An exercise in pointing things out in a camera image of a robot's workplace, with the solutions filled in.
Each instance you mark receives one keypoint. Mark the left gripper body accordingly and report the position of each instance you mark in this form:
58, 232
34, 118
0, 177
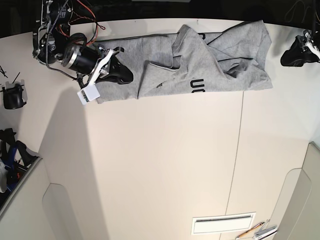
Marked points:
311, 43

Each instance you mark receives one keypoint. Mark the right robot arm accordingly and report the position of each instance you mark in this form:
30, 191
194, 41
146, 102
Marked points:
53, 35

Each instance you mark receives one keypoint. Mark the wooden pencil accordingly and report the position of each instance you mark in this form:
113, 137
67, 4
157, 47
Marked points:
249, 230

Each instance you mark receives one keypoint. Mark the black and blue tools pile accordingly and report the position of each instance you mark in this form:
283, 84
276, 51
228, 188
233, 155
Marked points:
15, 160

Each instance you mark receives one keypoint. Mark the grey T-shirt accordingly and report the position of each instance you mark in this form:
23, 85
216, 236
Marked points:
190, 62

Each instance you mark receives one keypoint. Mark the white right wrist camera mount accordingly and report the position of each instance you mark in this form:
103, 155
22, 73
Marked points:
88, 94

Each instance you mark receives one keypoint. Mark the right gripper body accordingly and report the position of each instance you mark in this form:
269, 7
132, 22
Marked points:
88, 62

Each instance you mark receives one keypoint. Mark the black cable ties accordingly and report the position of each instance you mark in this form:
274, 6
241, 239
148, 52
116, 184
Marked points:
4, 73

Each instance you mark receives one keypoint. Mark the white rectangular slot plate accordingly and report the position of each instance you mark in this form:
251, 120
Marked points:
222, 224

